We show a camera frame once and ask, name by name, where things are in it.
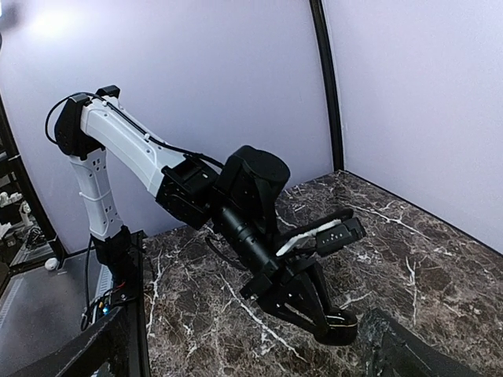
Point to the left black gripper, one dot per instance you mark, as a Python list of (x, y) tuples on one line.
[(292, 290)]

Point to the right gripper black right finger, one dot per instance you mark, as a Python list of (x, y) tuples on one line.
[(389, 349)]

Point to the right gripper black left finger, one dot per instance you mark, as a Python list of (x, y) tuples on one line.
[(106, 341)]

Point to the black earbud charging case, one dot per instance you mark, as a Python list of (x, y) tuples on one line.
[(342, 328)]

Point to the white slotted cable duct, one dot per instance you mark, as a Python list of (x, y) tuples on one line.
[(104, 282)]

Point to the left black frame post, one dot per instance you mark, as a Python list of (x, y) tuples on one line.
[(330, 82)]

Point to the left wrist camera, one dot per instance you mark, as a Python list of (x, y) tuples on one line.
[(323, 237)]

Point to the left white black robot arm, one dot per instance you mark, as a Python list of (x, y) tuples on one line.
[(238, 197)]

